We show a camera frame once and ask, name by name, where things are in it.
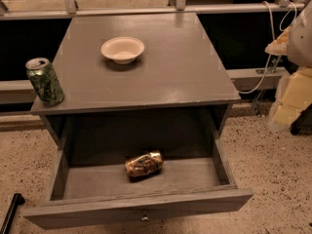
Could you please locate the white paper bowl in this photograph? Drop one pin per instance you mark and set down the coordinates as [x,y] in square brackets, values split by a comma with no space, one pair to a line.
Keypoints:
[122,50]

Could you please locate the black pole on floor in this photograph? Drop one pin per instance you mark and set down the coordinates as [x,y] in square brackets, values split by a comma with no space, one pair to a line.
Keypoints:
[17,200]

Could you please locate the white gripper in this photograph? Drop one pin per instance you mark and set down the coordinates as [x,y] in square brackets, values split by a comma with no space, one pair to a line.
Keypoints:
[300,43]

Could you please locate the open grey top drawer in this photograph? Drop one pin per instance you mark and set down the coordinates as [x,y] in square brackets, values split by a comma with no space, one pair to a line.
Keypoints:
[90,185]

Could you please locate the grey wooden cabinet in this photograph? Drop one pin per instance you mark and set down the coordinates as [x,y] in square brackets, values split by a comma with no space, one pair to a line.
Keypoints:
[179,66]

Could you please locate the small metal drawer knob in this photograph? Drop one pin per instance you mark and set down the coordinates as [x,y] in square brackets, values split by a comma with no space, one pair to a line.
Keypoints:
[145,218]

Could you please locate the green soda can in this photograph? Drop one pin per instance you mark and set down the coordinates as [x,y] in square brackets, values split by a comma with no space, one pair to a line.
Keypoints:
[44,80]

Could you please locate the grey metal rail frame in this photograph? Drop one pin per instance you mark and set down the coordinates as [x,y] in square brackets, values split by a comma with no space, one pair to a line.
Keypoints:
[26,36]

